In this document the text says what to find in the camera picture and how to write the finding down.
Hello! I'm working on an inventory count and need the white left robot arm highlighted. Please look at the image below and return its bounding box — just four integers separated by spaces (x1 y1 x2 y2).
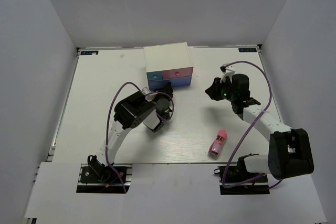
87 82 174 183

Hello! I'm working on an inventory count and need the white drawer cabinet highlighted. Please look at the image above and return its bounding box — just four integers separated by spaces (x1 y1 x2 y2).
143 41 194 90

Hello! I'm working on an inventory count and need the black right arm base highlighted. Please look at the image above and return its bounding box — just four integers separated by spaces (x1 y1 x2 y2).
213 163 270 196

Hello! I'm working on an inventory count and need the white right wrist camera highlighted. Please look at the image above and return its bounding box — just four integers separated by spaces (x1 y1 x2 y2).
220 65 236 82

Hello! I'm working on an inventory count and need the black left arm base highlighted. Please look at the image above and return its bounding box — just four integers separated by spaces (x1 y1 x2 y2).
76 164 132 194

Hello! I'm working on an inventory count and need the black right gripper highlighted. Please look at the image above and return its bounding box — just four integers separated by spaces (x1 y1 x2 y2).
206 76 237 102

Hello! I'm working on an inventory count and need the pink capped clear tube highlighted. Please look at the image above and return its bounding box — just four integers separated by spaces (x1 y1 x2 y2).
208 130 227 158

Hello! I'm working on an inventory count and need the dark blue drawer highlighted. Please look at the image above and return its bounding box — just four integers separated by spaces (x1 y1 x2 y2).
148 76 192 90

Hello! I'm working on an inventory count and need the light blue drawer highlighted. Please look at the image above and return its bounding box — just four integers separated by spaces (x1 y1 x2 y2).
146 71 163 82

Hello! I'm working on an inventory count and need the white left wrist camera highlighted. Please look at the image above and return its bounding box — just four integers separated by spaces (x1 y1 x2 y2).
141 87 157 103

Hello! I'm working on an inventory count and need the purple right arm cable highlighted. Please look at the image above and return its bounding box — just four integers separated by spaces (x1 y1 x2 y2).
222 60 284 189

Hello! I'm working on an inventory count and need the pink drawer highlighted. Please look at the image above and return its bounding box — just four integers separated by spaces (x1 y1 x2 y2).
162 67 193 80

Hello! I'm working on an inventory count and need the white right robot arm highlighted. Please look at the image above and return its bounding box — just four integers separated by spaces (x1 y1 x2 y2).
205 74 314 182

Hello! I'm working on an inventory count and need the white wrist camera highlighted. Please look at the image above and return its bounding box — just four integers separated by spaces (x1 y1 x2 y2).
141 87 157 103
220 65 236 82

